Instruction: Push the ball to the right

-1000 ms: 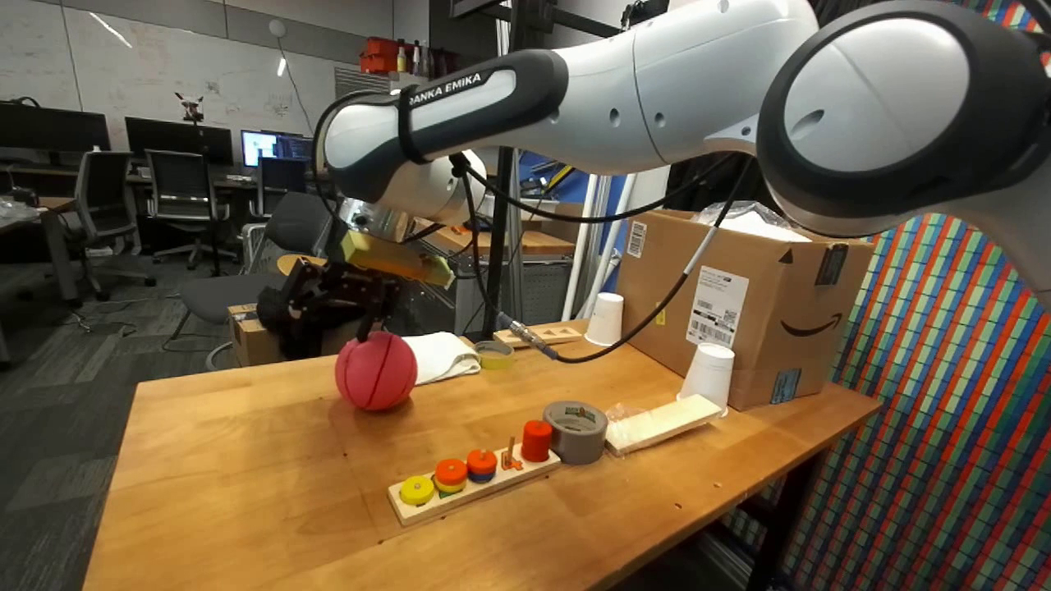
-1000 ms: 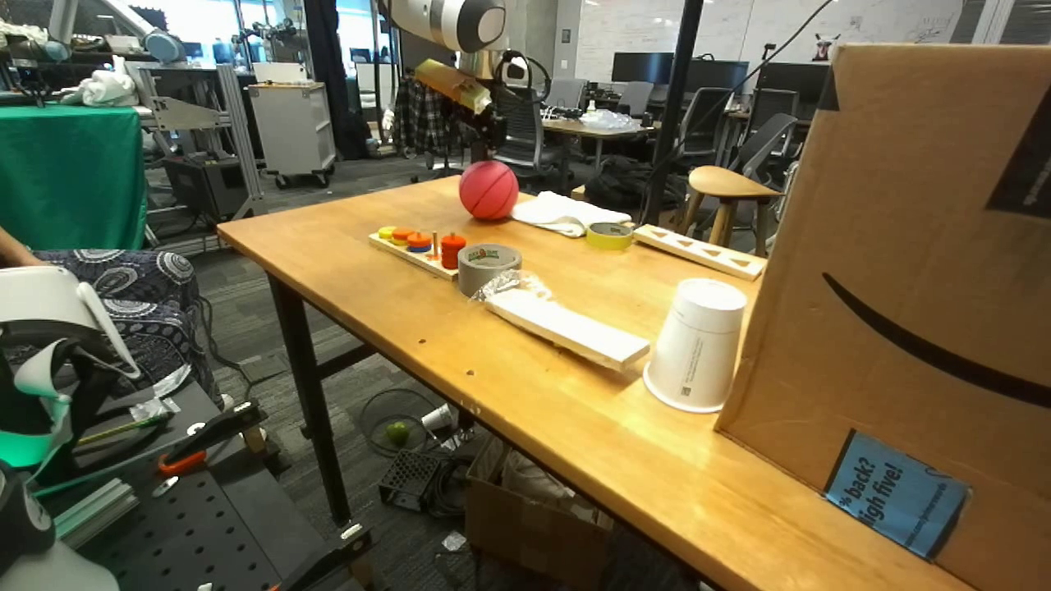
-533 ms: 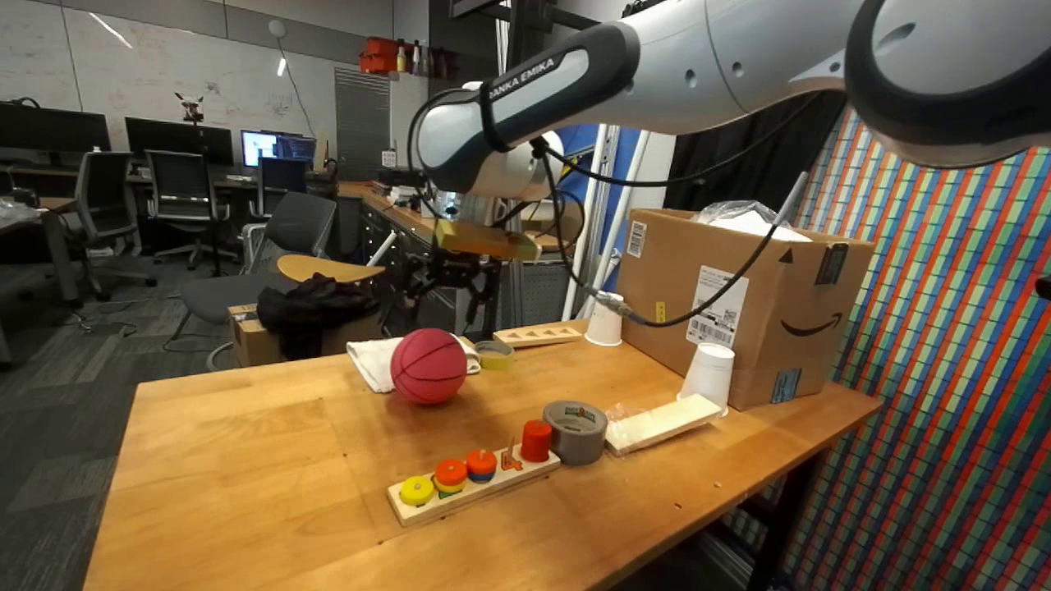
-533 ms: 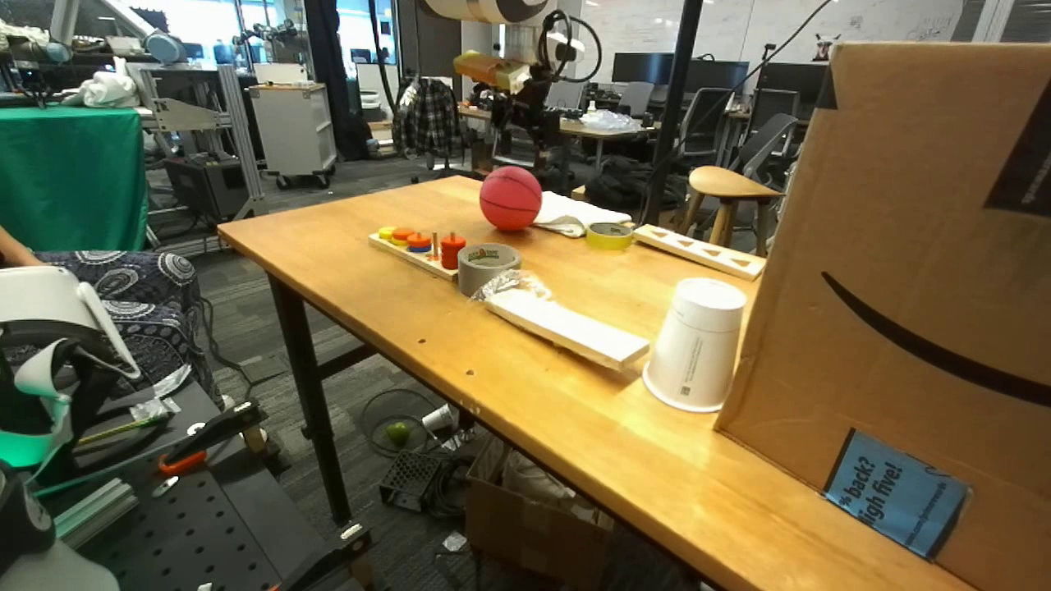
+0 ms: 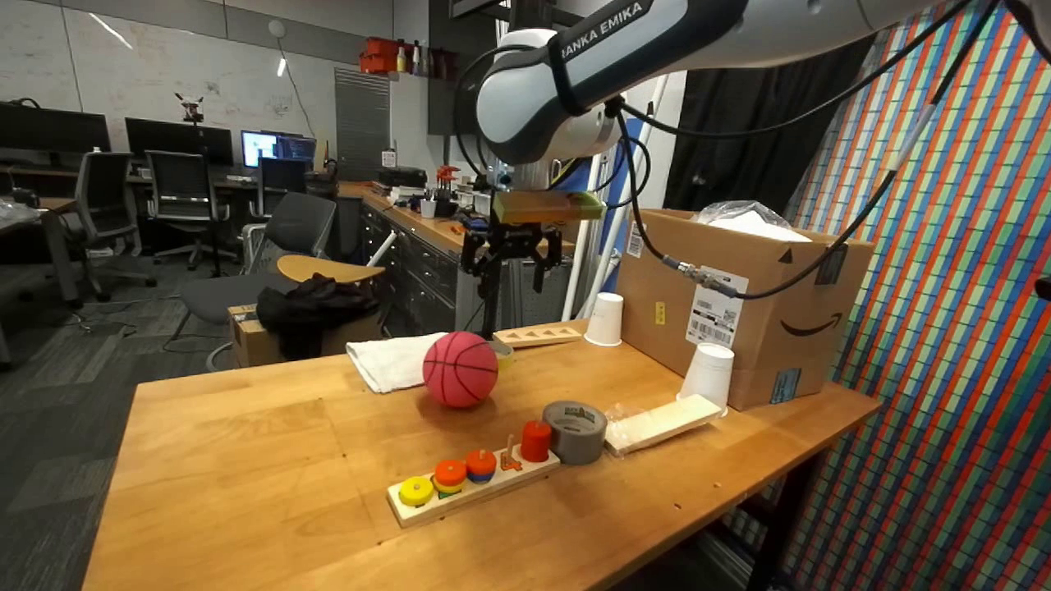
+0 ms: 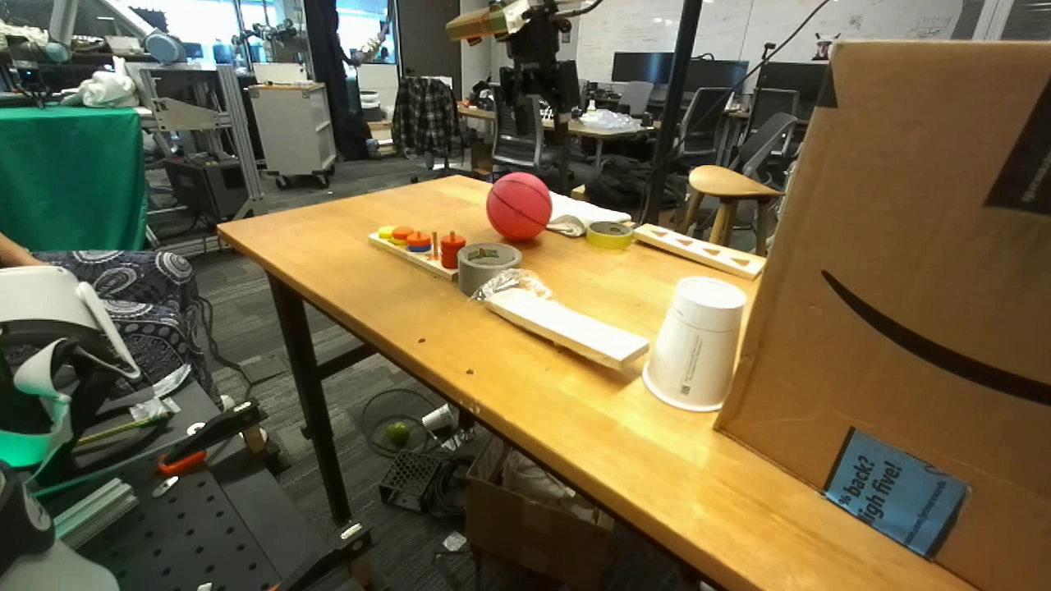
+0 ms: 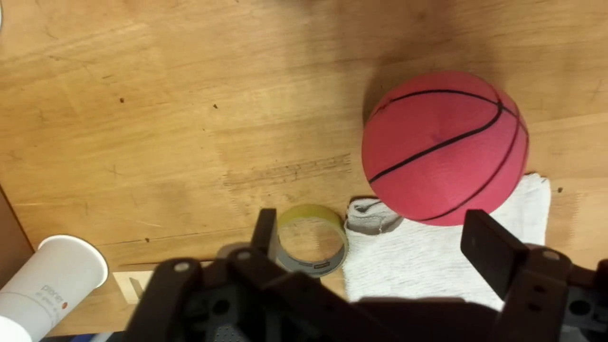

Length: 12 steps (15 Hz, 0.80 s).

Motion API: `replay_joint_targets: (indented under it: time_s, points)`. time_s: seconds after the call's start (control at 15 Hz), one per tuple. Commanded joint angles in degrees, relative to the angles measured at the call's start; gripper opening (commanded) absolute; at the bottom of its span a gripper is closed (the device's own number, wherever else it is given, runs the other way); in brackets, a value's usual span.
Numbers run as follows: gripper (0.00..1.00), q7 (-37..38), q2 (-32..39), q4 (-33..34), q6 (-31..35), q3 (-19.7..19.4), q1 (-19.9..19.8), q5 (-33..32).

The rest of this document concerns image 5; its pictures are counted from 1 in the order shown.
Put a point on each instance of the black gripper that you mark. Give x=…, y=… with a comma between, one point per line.
x=512, y=245

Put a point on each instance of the pink rubber ball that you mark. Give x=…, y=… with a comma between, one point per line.
x=460, y=370

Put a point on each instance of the long wooden board with holes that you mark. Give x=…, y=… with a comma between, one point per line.
x=539, y=336

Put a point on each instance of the white paper cup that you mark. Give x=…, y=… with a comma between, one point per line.
x=712, y=374
x=607, y=318

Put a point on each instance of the round wooden stool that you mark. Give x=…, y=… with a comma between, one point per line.
x=330, y=271

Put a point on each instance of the black backpack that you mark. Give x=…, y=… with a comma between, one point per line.
x=318, y=317

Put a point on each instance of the grey fabric office chair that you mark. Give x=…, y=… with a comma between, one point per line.
x=296, y=228

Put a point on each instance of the white flat tray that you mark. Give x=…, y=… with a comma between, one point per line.
x=663, y=421

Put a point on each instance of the white shipping label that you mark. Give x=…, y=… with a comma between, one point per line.
x=718, y=308

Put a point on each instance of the small cardboard box on floor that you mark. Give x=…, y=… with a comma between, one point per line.
x=250, y=338

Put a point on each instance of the lit computer monitor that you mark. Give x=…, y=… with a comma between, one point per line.
x=273, y=149

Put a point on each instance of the red container on shelf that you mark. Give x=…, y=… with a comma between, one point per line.
x=380, y=55

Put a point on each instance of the white plastic bag in box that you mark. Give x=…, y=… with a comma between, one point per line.
x=751, y=216

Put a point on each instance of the large cardboard shipping box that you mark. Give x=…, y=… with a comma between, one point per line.
x=768, y=307

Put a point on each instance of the black curtain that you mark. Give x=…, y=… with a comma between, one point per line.
x=757, y=141

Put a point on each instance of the black mesh office chair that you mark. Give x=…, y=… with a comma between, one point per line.
x=187, y=202
x=103, y=213

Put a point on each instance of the dark computer monitor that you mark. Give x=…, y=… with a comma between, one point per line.
x=181, y=141
x=51, y=131

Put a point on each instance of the colourful woven backdrop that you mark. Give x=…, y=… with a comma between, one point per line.
x=953, y=330

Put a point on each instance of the tan wrist mount plate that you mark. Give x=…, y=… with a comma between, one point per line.
x=543, y=205

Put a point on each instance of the grey duct tape roll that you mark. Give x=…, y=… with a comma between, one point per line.
x=575, y=430

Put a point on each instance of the black metal table frame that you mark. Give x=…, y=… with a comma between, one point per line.
x=783, y=525

